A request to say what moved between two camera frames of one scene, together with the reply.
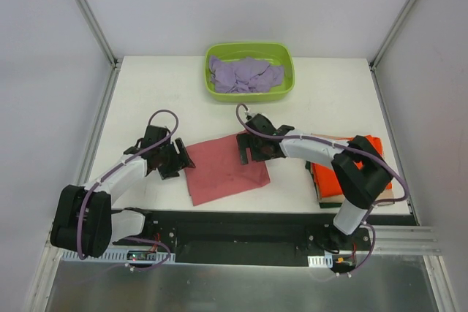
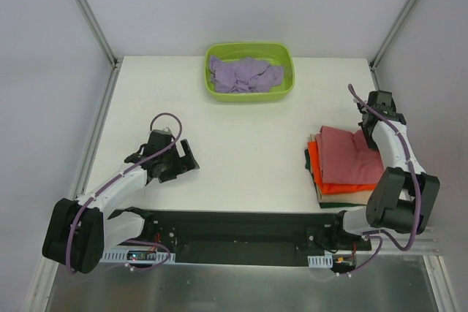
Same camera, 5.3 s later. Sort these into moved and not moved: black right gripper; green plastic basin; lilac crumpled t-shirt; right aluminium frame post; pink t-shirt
Moved: pink t-shirt; black right gripper
Not moved: green plastic basin; right aluminium frame post; lilac crumpled t-shirt
